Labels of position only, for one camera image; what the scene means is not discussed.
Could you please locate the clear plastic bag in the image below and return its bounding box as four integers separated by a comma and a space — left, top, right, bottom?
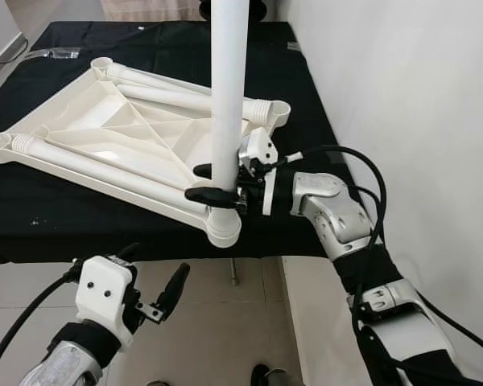
28, 48, 80, 61

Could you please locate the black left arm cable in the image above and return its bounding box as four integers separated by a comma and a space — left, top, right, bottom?
0, 269, 85, 383

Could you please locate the black tablecloth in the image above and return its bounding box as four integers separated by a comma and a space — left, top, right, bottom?
0, 20, 367, 265

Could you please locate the white plastic table top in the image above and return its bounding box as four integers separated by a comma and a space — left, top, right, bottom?
0, 56, 292, 248

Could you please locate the white plastic table leg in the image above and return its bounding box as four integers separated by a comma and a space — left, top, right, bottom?
12, 133, 210, 214
209, 0, 252, 211
105, 64, 214, 97
117, 83, 273, 125

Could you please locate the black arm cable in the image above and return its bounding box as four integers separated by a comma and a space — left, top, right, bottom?
278, 145, 483, 363
0, 269, 85, 383

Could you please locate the thin black floor wire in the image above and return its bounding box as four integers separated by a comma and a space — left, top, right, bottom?
0, 36, 25, 67

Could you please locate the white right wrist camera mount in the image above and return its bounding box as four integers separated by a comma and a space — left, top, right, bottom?
237, 127, 281, 216

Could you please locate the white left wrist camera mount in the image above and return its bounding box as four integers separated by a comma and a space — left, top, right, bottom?
74, 255, 138, 348

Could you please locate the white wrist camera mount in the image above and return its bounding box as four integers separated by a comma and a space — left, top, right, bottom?
74, 255, 138, 348
237, 127, 281, 216

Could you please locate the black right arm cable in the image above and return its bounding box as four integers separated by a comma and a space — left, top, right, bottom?
278, 145, 483, 363

